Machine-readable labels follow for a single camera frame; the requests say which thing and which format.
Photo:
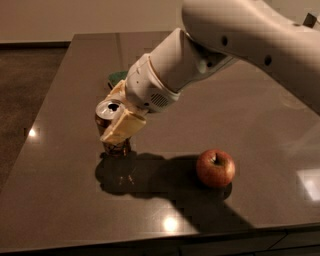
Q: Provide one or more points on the green yellow sponge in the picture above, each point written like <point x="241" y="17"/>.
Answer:
<point x="116" y="77"/>

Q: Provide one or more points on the red apple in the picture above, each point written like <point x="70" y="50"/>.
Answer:
<point x="215" y="168"/>

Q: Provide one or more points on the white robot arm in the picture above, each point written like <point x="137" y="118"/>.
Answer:
<point x="216" y="32"/>

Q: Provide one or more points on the orange soda can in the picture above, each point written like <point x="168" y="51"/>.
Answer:
<point x="107" y="114"/>

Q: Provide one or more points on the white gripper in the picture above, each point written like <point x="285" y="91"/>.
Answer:
<point x="144" y="87"/>

